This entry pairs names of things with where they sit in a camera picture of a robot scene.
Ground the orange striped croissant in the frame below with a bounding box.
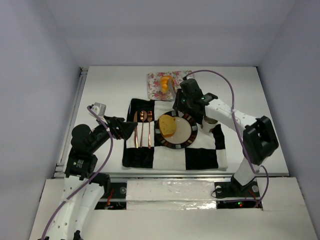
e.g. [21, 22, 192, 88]
[160, 75, 173, 93]

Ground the sliced bread loaf piece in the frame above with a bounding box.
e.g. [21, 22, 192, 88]
[158, 114, 177, 138]

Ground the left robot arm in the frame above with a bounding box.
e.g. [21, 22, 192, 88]
[41, 116, 138, 240]

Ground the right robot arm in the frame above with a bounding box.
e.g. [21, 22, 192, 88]
[173, 78, 279, 187]

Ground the copper knife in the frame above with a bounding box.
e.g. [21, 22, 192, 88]
[133, 111, 139, 148]

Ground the copper spoon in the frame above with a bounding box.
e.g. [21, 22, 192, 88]
[139, 110, 147, 148]

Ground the beige plate with dark rim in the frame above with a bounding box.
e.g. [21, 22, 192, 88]
[154, 110, 198, 150]

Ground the black white checkered placemat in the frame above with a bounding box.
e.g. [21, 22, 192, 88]
[122, 98, 228, 171]

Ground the metal cup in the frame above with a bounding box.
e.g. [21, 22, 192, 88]
[201, 116, 218, 133]

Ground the copper fork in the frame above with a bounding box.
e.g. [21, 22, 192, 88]
[147, 110, 152, 149]

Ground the floral rectangular tray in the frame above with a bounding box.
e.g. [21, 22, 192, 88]
[146, 70, 192, 101]

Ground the silver foil covered panel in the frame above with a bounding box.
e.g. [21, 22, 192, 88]
[125, 180, 217, 211]

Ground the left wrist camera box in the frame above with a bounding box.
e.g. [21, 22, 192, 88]
[90, 102, 107, 117]

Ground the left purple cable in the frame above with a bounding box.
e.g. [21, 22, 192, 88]
[41, 104, 115, 240]

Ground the purple cable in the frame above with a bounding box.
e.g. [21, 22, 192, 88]
[41, 104, 115, 240]
[183, 69, 270, 202]

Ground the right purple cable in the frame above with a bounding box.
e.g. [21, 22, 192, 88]
[183, 69, 270, 202]

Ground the aluminium rail frame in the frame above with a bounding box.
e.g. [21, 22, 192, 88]
[52, 66, 291, 203]

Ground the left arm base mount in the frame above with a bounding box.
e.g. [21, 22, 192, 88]
[83, 173, 127, 210]

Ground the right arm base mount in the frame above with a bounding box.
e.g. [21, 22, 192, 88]
[211, 177, 262, 209]

